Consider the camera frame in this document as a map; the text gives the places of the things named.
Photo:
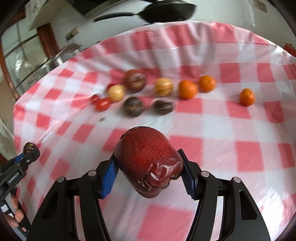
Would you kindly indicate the yellow striped melon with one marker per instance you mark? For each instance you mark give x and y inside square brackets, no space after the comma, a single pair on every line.
[163,86]
[116,93]

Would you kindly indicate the yellow striped melon left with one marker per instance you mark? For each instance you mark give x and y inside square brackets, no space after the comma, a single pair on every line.
[116,93]

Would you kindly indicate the red cherry tomato front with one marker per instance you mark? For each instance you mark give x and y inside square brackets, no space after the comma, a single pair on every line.
[103,104]

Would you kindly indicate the steel pot with lid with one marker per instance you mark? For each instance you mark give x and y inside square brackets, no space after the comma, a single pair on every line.
[64,55]

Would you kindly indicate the dark red apple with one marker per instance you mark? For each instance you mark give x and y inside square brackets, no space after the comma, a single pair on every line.
[148,160]

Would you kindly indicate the brown red passion fruit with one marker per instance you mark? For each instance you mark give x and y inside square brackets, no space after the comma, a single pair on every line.
[134,80]

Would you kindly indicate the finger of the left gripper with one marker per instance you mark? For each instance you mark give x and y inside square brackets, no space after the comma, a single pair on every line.
[27,158]

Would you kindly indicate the black frying pan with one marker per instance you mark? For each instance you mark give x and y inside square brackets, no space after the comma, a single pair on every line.
[159,12]

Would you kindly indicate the red cherry tomato left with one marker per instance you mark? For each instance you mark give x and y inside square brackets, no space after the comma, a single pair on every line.
[95,98]

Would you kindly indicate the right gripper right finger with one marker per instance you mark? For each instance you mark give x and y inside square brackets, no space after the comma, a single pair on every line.
[241,218]

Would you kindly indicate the red cherry tomato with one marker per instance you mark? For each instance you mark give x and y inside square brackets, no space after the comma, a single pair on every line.
[109,86]
[103,104]
[95,98]

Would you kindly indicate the person's hand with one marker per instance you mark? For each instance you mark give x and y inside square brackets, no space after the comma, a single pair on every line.
[16,215]

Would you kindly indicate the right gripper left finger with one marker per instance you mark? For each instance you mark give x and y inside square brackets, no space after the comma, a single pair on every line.
[55,219]

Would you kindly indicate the red cherry tomato back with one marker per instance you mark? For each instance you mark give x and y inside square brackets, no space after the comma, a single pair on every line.
[109,86]

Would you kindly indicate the small dark mangosteen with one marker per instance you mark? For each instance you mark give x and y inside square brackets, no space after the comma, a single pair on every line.
[29,147]

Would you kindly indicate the wall power outlet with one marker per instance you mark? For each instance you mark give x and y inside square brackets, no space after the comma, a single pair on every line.
[72,34]

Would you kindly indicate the yellow striped melon right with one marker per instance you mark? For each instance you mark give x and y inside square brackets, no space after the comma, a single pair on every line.
[163,86]

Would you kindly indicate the orange mandarin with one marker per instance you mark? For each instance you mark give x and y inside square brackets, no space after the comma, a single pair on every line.
[206,83]
[187,89]
[247,97]

